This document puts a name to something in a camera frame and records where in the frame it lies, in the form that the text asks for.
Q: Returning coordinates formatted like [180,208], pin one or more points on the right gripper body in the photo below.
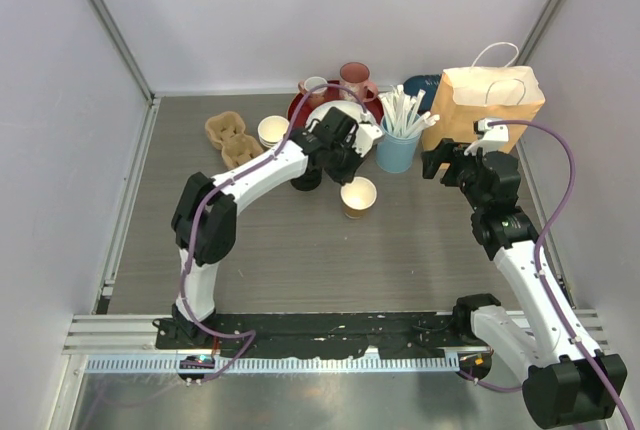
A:
[470,166]

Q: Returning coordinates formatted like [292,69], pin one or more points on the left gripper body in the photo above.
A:
[343,160]

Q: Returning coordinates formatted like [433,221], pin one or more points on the stack of black lids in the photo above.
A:
[307,182]

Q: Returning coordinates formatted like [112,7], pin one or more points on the stack of paper cups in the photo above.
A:
[271,130]

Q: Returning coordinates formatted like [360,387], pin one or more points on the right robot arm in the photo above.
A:
[565,377]

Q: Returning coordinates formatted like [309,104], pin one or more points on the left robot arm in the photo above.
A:
[205,219]

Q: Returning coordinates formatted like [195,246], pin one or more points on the white paper plate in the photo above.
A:
[352,109]

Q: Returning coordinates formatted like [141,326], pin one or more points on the red round tray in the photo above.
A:
[375,107]

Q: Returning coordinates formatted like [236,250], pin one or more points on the blue straw cup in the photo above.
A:
[394,154]

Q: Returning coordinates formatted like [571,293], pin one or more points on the brown paper bag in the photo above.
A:
[467,95]

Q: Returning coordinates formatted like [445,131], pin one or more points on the small pink mug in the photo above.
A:
[314,87]

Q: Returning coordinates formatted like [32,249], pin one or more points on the tall pink mug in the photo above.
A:
[355,78]

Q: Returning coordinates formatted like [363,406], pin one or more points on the white wrapped straws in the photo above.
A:
[401,118]

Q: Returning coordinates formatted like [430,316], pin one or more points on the dark blue pouch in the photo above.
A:
[428,83]

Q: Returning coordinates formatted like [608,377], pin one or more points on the cardboard cup carrier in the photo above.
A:
[227,133]

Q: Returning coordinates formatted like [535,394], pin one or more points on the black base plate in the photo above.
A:
[319,335]

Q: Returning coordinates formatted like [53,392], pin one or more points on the aluminium rail frame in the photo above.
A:
[126,344]

